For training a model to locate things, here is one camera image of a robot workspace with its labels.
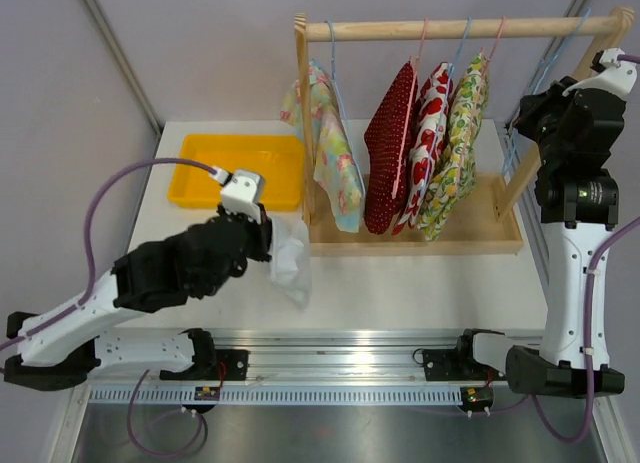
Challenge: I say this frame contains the white skirt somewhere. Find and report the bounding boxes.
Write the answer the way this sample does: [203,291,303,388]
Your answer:
[269,216,312,310]

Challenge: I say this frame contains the blue wire hanger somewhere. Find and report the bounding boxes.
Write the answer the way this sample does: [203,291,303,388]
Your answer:
[419,17,474,204]
[501,7,592,176]
[310,21,365,206]

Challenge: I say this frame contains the lemon print skirt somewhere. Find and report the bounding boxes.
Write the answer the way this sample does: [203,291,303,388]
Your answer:
[418,52,490,242]

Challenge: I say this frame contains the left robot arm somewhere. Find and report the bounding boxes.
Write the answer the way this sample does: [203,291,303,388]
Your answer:
[1,204,273,391]

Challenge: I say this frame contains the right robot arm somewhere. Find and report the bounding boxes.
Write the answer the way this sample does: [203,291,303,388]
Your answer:
[453,71,635,398]

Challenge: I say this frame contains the yellow plastic tray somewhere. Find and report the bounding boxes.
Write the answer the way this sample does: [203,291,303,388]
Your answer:
[167,134,306,213]

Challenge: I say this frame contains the wooden clothes rack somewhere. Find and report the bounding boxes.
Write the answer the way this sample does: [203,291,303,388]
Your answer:
[294,7,635,256]

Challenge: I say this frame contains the red poppy print garment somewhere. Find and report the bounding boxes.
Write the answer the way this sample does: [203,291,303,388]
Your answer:
[392,62,452,235]

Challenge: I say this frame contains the pastel floral garment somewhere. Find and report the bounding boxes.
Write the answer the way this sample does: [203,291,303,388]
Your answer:
[309,60,365,233]

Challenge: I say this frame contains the red polka dot garment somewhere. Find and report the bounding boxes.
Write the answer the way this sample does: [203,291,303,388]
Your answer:
[364,62,414,235]

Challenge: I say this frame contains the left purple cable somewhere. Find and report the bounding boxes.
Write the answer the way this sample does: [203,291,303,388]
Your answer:
[0,157,221,354]

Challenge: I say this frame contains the aluminium rail frame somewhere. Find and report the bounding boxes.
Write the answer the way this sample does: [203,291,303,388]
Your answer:
[64,122,616,463]

